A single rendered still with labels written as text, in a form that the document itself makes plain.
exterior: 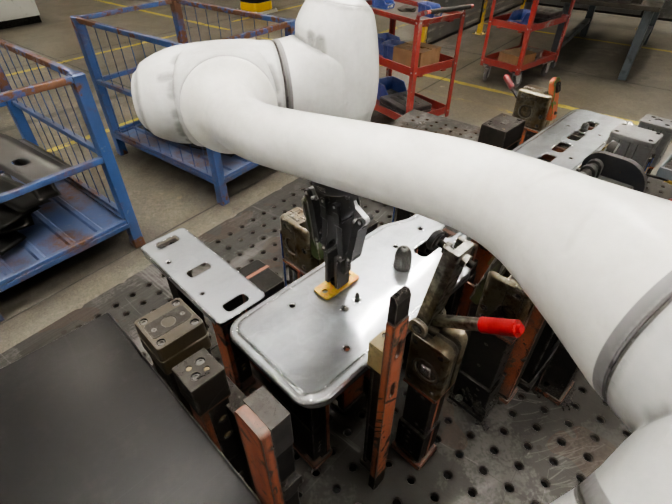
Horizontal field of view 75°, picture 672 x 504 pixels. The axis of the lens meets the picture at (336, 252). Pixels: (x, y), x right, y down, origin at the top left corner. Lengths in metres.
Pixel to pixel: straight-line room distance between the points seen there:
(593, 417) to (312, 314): 0.65
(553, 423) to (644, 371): 0.87
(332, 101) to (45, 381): 0.54
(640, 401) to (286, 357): 0.55
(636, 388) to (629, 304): 0.03
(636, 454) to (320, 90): 0.45
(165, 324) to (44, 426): 0.19
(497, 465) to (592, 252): 0.79
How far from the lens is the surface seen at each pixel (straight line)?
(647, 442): 0.20
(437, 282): 0.59
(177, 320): 0.70
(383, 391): 0.64
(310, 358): 0.69
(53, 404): 0.71
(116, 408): 0.67
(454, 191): 0.29
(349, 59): 0.54
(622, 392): 0.22
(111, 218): 2.71
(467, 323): 0.61
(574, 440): 1.07
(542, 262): 0.24
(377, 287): 0.79
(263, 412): 0.41
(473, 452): 0.98
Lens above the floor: 1.55
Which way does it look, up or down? 40 degrees down
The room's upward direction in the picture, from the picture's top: straight up
